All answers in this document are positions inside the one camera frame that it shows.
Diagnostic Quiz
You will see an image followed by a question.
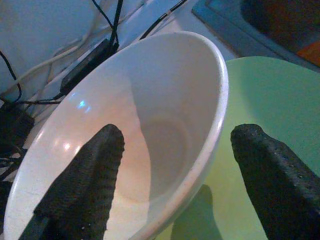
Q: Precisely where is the looped black cable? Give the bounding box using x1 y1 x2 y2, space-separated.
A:
0 51 23 103

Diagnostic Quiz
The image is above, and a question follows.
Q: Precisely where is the orange flat board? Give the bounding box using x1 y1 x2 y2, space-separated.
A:
296 41 320 67

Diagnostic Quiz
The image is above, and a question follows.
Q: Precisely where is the stainless steel kitchen sink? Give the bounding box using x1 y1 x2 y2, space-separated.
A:
191 0 320 74

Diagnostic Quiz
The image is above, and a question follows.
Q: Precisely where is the black countertop appliance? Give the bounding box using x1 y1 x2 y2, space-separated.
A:
0 103 35 181

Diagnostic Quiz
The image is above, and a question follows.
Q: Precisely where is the long black counter cable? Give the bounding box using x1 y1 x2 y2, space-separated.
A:
138 0 188 41

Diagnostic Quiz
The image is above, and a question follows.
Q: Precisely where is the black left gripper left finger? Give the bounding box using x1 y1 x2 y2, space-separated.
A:
19 123 125 240

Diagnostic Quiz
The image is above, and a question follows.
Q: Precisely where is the white ceramic bowl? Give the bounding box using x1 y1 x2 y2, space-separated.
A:
3 31 230 240

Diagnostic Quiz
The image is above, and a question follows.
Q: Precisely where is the thin black adapter cable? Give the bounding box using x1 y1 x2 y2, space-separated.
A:
109 0 124 48
91 0 118 47

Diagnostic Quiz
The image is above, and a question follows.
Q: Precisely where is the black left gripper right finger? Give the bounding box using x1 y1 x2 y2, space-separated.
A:
230 123 320 240

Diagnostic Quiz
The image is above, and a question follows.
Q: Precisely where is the light green plate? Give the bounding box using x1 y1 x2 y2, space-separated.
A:
154 56 320 240

